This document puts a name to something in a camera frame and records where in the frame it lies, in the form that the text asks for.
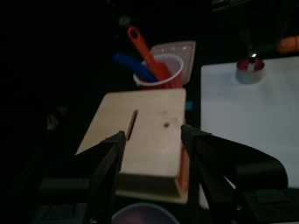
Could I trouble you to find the blue handled utensil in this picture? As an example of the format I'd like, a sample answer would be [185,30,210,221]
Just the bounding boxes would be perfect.
[114,52,159,83]

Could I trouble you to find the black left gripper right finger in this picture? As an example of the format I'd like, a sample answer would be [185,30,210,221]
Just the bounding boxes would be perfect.
[181,124,290,224]

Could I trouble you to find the white slotted spatula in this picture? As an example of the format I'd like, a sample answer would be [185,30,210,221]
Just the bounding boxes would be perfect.
[150,40,198,86]

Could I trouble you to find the white cutting mat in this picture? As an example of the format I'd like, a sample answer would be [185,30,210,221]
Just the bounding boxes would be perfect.
[199,55,299,211]

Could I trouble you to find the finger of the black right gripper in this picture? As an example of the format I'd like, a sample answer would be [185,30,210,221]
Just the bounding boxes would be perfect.
[239,29,255,61]
[254,30,273,61]

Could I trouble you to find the orange spatula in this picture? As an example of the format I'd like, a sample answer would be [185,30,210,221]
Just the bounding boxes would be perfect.
[126,25,174,82]

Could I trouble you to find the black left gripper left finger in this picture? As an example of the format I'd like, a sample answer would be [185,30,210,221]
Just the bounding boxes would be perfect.
[74,130,127,224]

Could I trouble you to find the round metal dough cutter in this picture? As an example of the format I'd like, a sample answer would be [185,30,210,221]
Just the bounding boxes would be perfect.
[235,55,267,86]

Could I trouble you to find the red plastic cup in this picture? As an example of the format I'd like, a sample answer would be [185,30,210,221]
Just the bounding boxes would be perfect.
[133,52,185,90]

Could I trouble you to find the orange toy carrot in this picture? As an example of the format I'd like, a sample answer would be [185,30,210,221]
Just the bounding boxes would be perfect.
[259,34,299,58]

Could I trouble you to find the wooden drawer box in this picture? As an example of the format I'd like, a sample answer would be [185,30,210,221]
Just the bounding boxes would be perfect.
[74,87,193,205]

